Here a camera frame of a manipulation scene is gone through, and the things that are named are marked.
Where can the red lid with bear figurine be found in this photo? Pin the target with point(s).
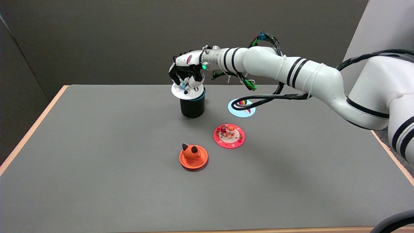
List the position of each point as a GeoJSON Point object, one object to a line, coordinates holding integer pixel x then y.
{"type": "Point", "coordinates": [229, 139]}

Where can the white cup lid with figurine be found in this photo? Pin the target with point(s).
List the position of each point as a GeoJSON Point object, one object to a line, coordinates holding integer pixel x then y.
{"type": "Point", "coordinates": [178, 92]}

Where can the orange lid with cat figurine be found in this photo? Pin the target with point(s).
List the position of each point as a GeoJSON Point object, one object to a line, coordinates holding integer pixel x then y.
{"type": "Point", "coordinates": [193, 158]}

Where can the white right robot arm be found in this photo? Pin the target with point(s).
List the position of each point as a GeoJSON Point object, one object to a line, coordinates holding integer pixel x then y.
{"type": "Point", "coordinates": [307, 74]}

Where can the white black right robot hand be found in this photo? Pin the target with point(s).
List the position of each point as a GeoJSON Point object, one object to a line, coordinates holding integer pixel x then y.
{"type": "Point", "coordinates": [186, 61]}

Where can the light blue lid with balloon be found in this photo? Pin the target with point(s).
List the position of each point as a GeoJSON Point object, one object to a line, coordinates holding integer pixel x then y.
{"type": "Point", "coordinates": [240, 113]}

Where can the black cup with teal interior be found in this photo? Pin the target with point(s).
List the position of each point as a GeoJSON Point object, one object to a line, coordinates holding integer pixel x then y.
{"type": "Point", "coordinates": [192, 108]}

